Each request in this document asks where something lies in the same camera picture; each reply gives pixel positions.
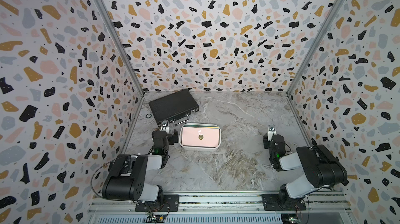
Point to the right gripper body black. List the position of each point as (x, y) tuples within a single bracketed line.
[(266, 144)]

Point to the light green envelope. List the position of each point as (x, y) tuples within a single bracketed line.
[(194, 125)]

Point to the pink envelope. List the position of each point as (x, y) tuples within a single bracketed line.
[(203, 137)]

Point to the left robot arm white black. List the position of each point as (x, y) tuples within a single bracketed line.
[(126, 177)]

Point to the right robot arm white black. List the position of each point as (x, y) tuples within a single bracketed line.
[(320, 168)]

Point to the white storage box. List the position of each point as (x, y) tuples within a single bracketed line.
[(198, 148)]

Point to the black briefcase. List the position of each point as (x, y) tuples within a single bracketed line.
[(174, 107)]

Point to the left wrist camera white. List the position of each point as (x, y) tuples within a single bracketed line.
[(164, 122)]

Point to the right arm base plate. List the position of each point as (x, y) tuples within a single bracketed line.
[(275, 202)]

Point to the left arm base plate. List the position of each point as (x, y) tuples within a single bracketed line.
[(170, 202)]

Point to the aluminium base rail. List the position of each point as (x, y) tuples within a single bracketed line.
[(223, 207)]

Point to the left corner aluminium post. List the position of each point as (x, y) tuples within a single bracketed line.
[(119, 46)]

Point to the corner aluminium post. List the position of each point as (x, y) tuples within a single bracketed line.
[(315, 44), (119, 46)]

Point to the right corner aluminium post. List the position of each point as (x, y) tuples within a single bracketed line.
[(315, 44)]

